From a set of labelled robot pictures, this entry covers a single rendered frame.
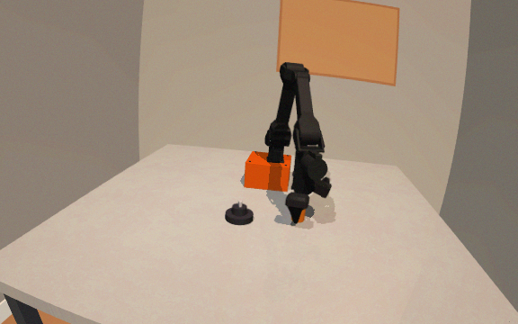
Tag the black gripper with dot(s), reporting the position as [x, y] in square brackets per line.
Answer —
[299, 200]

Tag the orange knob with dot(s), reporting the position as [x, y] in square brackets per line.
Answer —
[302, 215]

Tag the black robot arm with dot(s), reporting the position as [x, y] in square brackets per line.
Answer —
[306, 130]

